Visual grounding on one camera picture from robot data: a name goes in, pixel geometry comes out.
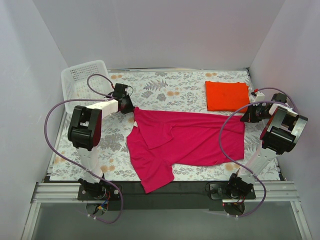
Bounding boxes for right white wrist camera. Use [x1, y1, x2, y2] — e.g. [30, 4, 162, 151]
[251, 91, 265, 103]

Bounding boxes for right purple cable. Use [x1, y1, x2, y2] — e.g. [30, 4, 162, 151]
[218, 87, 299, 218]

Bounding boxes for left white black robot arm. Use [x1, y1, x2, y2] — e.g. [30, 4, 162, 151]
[67, 83, 134, 200]

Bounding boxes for aluminium frame rail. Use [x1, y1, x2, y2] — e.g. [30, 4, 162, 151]
[19, 181, 83, 240]

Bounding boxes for white plastic basket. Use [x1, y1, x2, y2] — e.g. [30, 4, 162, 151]
[61, 60, 113, 101]

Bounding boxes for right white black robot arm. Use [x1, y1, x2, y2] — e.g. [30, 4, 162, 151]
[226, 90, 308, 199]

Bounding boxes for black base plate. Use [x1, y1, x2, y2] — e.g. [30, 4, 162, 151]
[77, 181, 256, 211]

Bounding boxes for magenta t shirt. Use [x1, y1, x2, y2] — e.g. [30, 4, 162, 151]
[126, 107, 245, 194]

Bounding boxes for floral table mat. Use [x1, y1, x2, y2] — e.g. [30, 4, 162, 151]
[49, 71, 280, 181]

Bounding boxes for folded orange t shirt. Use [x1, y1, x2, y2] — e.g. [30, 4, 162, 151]
[205, 81, 250, 112]

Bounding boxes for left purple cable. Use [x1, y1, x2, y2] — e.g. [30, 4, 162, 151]
[43, 74, 125, 224]

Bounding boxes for purple cable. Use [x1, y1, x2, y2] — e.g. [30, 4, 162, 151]
[43, 74, 125, 224]
[218, 87, 299, 218]

